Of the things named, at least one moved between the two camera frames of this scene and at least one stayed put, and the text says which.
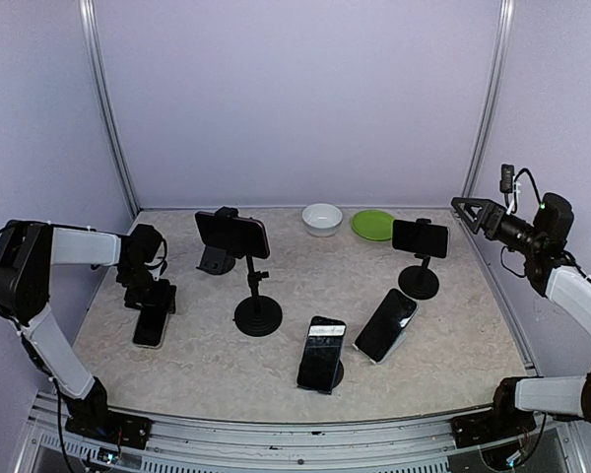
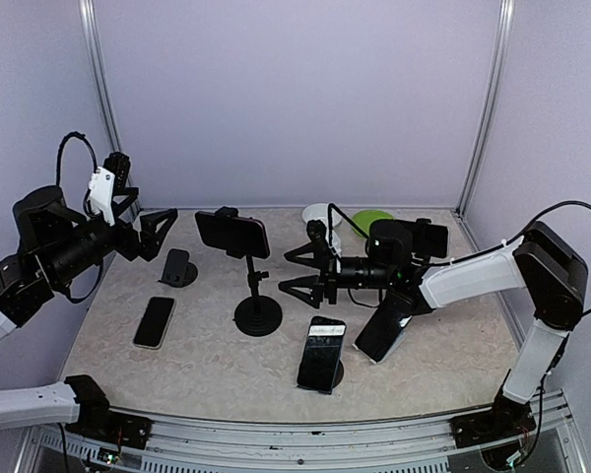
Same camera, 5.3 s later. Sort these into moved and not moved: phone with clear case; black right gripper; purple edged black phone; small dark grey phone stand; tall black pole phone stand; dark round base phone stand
Moved: black right gripper; small dark grey phone stand
Not moved: phone with clear case; purple edged black phone; tall black pole phone stand; dark round base phone stand
